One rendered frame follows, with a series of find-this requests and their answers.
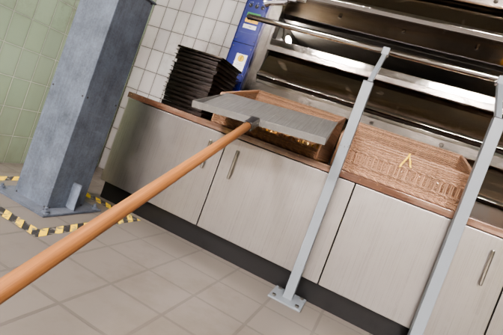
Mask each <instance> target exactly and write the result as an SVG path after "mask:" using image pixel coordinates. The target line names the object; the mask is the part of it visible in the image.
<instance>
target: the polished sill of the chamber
mask: <svg viewBox="0 0 503 335"><path fill-rule="evenodd" d="M270 45H273V46H278V47H281V48H284V49H289V50H292V51H295V52H300V53H302V54H306V55H310V56H314V57H317V58H322V59H325V60H327V61H333V62H335V63H339V64H343V65H347V66H350V67H355V68H358V69H360V70H366V71H368V72H372V71H373V70H374V67H375V66H374V65H371V64H366V63H362V62H360V61H354V60H351V59H349V58H343V57H340V56H337V55H332V54H329V53H326V52H321V51H317V50H315V49H309V48H306V47H304V46H298V45H295V44H292V43H287V42H284V41H281V40H276V39H271V41H270ZM377 74H380V75H383V76H388V77H391V78H393V79H398V80H401V81H405V82H409V83H413V84H417V85H421V86H423V87H428V88H431V89H434V90H439V91H442V92H446V93H450V94H453V95H456V96H461V97H464V98H467V99H472V100H475V101H479V102H483V103H486V104H489V105H495V97H491V96H486V95H483V94H480V93H475V92H472V91H469V90H464V89H461V88H458V87H452V86H450V85H446V84H441V83H438V82H433V81H430V80H427V79H422V78H419V77H416V76H411V75H407V74H405V73H399V72H396V71H394V70H388V69H385V68H382V67H381V68H380V70H379V72H378V73H377Z"/></svg>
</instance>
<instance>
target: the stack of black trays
mask: <svg viewBox="0 0 503 335"><path fill-rule="evenodd" d="M178 47H180V49H177V50H178V53H176V52H175V54H177V55H176V57H175V58H176V59H177V61H173V62H174V66H173V65H171V66H172V67H173V69H172V70H170V69H169V70H170V71H171V73H168V74H170V76H169V78H167V79H168V82H167V85H166V86H165V85H163V86H165V87H166V88H165V90H164V91H165V92H164V94H165V95H163V94H162V95H163V96H164V97H163V99H162V98H160V99H161V100H162V101H161V103H163V104H166V105H170V106H171V107H174V108H177V109H180V110H182V111H185V112H188V113H190V114H194V115H196V116H198V117H202V118H204V119H207V120H211V119H212V116H213V113H211V112H208V111H204V110H201V109H198V108H193V107H192V100H195V99H202V98H205V97H209V96H215V95H219V94H220V93H221V92H228V91H234V90H233V88H234V86H235V84H237V83H236V82H235V81H236V80H239V79H237V76H240V75H239V74H241V73H242V72H241V71H239V70H238V69H237V68H236V67H235V66H233V65H232V64H230V63H229V62H228V61H226V60H225V59H224V58H222V57H219V56H216V55H212V54H209V53H206V52H202V51H199V50H197V49H192V48H189V47H186V46H182V45H179V44H178ZM235 88H236V87H235ZM208 115H209V116H208Z"/></svg>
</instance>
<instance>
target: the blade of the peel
mask: <svg viewBox="0 0 503 335"><path fill-rule="evenodd" d="M192 107H193V108H198V109H201V110H204V111H208V112H211V113H214V114H218V115H222V116H224V117H229V118H232V119H235V120H239V121H243V122H244V121H245V120H247V119H249V118H250V117H251V116H254V117H259V118H260V122H259V126H260V127H263V128H266V129H271V130H273V131H277V132H280V133H284V134H286V135H291V136H294V137H297V138H301V139H305V140H307V141H312V142H314V143H318V144H322V145H325V144H326V142H327V141H328V139H329V137H330V135H331V134H332V132H333V130H334V128H335V127H336V125H337V124H338V122H335V121H331V120H327V119H323V118H320V117H315V116H312V115H310V114H304V113H302V112H298V111H293V110H290V109H287V108H282V107H279V106H276V105H271V104H268V103H265V102H260V101H257V100H254V99H249V98H246V97H243V96H237V95H235V94H232V93H224V94H219V95H215V96H209V97H205V98H202V99H195V100H192Z"/></svg>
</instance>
